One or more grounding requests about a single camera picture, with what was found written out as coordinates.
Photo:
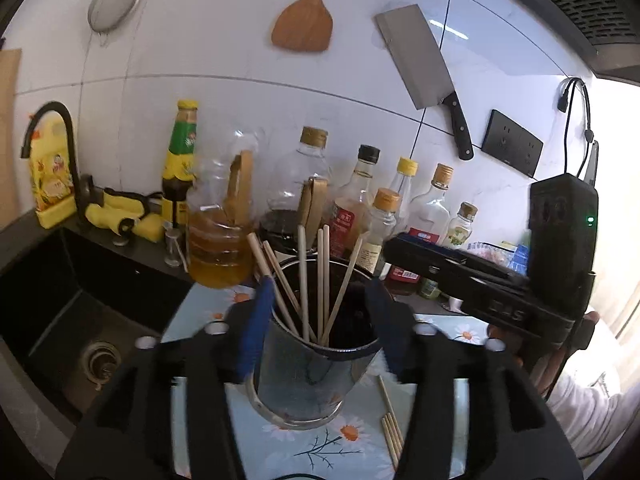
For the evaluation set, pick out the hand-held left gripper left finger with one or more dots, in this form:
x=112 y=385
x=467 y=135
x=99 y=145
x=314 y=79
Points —
x=257 y=320

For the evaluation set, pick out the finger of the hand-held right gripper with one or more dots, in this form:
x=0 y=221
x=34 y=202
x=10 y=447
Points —
x=425 y=262
x=450 y=251

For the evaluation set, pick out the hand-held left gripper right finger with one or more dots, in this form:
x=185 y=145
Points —
x=390 y=325

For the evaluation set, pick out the bunch of wooden chopsticks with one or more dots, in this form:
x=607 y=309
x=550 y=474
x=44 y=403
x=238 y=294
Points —
x=303 y=280

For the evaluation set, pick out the thin wooden chopstick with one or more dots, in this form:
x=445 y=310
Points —
x=390 y=442
x=397 y=430
x=393 y=435
x=387 y=402

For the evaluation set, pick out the dark cylindrical chopstick holder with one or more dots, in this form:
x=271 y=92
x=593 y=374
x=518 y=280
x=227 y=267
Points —
x=300 y=385

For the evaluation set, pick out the person's right forearm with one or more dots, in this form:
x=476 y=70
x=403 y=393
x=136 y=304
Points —
x=590 y=410

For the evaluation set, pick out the person's right hand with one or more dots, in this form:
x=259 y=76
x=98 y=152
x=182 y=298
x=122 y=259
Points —
x=550 y=370

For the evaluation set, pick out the small green label bottle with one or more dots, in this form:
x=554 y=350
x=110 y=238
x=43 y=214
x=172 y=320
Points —
x=462 y=227

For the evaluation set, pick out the clear pink sugar bag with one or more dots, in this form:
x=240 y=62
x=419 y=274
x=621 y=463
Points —
x=487 y=250

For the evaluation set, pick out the blue white salt bag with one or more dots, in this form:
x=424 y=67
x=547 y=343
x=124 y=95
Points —
x=520 y=257

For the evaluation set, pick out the tall gold cap red-label bottle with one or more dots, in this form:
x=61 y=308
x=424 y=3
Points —
x=432 y=205

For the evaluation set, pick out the small gold cap bottle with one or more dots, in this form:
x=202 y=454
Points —
x=382 y=220

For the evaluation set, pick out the blue daisy print tablecloth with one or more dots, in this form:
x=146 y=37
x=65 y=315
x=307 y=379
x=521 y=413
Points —
x=360 y=400

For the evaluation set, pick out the clear cooking oil jug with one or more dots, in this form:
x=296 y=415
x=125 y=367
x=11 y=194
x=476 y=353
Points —
x=215 y=250

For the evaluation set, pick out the black cap glass bottle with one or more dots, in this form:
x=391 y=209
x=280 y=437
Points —
x=350 y=215

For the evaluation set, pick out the yellow cap clear bottle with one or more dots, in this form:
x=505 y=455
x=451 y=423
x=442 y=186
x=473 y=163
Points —
x=406 y=172

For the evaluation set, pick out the small clear glass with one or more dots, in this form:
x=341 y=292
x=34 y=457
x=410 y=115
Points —
x=172 y=252

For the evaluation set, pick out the black plug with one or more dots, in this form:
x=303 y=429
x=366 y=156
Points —
x=564 y=97

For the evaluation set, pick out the large soy sauce bottle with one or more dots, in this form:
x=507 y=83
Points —
x=295 y=180

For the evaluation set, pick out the metal sink drain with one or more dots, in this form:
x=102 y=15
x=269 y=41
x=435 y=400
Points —
x=102 y=360

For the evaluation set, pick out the green label yellow cap bottle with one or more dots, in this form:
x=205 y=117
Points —
x=181 y=160

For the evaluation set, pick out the yellow rubber gloves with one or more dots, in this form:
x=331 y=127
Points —
x=107 y=212

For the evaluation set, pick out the black kitchen sink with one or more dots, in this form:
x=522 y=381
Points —
x=60 y=310

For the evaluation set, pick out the black range hood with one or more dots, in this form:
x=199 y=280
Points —
x=575 y=0

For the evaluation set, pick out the black faucet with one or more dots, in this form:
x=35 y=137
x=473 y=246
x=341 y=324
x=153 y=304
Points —
x=76 y=160

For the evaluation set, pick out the yellow dish soap jug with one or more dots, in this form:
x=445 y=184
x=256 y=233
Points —
x=50 y=180

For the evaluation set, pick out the wooden spatula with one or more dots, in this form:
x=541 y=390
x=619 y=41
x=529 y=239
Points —
x=302 y=25

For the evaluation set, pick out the bamboo cutting board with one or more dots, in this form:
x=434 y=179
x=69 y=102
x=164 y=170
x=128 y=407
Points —
x=9 y=135

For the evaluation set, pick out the black wall socket panel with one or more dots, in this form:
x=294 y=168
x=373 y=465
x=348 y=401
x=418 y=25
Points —
x=512 y=142

